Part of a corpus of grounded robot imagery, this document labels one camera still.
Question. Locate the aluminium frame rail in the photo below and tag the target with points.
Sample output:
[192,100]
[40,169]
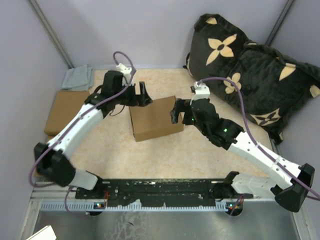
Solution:
[55,197]

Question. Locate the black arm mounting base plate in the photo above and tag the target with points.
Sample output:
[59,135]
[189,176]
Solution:
[160,192]

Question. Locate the brown cardboard box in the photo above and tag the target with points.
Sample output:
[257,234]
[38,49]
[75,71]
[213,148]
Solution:
[154,120]

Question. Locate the white object at bottom corner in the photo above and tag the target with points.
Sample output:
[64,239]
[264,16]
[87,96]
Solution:
[46,233]

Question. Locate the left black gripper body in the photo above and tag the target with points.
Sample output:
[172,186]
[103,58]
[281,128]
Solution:
[129,97]

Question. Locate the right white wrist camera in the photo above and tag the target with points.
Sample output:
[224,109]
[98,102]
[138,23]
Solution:
[200,90]

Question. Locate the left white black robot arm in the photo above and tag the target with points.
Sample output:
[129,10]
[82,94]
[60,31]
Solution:
[52,159]

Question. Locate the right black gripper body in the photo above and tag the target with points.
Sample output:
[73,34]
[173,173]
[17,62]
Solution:
[188,118]

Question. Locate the grey folded cloth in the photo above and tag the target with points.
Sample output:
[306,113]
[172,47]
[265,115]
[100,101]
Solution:
[79,79]

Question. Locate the black floral plush cushion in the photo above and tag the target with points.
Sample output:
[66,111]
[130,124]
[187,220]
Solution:
[253,78]

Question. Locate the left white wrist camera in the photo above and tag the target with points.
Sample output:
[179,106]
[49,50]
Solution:
[126,70]

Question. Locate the upper folded cardboard box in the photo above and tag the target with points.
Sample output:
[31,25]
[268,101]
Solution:
[65,107]

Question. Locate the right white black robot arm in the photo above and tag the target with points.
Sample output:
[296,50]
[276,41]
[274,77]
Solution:
[287,182]

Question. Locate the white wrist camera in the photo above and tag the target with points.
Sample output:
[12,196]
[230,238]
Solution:
[126,70]
[200,90]

